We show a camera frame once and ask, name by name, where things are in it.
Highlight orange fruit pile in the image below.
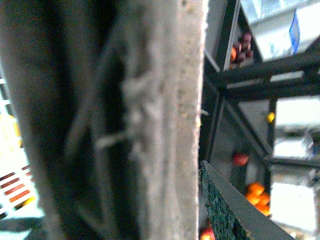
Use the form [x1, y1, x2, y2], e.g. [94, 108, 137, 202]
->
[245, 182, 271, 217]

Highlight teal plastic shopping basket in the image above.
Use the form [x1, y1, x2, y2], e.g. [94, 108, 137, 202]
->
[0, 74, 45, 221]

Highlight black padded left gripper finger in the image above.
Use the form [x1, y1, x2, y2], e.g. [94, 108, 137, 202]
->
[200, 161, 293, 240]

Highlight small yellow fruit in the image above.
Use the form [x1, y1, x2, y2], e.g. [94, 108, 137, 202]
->
[266, 112, 276, 124]

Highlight red apple on shelf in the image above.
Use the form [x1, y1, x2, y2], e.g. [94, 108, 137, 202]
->
[233, 153, 249, 167]

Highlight red apple bottom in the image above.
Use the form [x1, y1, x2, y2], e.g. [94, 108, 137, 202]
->
[199, 226, 216, 240]

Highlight dark shelf rack frame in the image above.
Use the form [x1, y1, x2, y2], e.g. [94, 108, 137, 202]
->
[199, 0, 320, 181]

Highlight purple fruits on shelf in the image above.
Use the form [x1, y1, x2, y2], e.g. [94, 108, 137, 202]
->
[231, 32, 254, 65]

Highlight brown plastic basket handle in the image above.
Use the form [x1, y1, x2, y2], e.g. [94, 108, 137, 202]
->
[0, 0, 208, 240]

